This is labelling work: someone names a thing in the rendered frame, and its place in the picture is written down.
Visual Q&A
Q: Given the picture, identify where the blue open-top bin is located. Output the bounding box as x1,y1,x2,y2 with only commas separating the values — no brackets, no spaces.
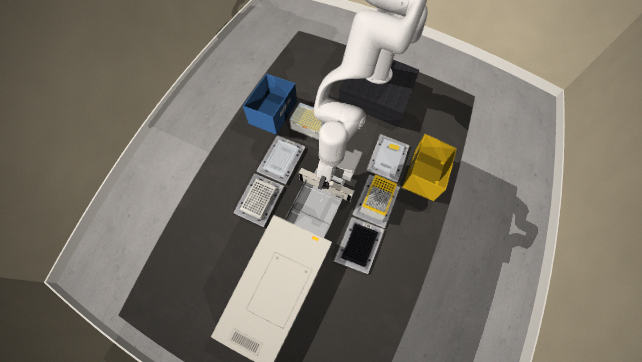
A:
243,74,297,135

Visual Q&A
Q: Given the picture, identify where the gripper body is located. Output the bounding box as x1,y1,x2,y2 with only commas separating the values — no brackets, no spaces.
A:
317,160,338,182

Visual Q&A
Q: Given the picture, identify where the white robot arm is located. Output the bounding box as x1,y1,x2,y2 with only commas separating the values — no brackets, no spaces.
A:
314,0,428,181

